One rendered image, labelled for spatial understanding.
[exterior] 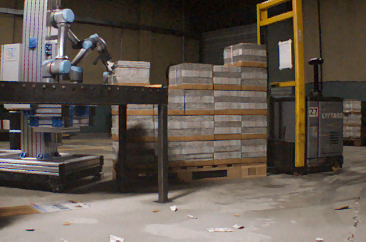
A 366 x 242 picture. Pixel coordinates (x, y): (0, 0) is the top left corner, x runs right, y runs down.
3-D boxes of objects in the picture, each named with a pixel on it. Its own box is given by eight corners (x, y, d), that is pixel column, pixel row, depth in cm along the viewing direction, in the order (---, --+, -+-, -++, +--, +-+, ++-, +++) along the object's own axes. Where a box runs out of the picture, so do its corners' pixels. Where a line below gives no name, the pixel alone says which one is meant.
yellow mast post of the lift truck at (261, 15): (257, 159, 494) (256, 4, 497) (264, 159, 497) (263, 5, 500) (262, 160, 485) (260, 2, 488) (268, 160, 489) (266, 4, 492)
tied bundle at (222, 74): (196, 91, 446) (196, 68, 446) (222, 92, 458) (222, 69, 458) (214, 89, 411) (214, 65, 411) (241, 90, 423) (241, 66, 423)
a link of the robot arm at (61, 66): (59, 76, 357) (63, 12, 359) (72, 75, 350) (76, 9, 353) (49, 74, 346) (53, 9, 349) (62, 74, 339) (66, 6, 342)
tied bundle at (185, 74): (168, 91, 435) (168, 67, 435) (195, 91, 446) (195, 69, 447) (183, 89, 400) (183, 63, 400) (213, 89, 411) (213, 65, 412)
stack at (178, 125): (111, 179, 412) (110, 90, 413) (223, 173, 457) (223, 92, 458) (121, 186, 376) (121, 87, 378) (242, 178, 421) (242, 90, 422)
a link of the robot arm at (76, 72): (75, 80, 394) (75, 65, 394) (66, 80, 402) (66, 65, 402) (85, 80, 403) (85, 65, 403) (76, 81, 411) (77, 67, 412)
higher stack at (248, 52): (222, 173, 456) (222, 47, 458) (247, 171, 468) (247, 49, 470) (240, 178, 421) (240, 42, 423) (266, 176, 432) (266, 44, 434)
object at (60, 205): (74, 200, 307) (74, 198, 307) (94, 207, 286) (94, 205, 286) (27, 205, 283) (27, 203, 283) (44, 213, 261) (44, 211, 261)
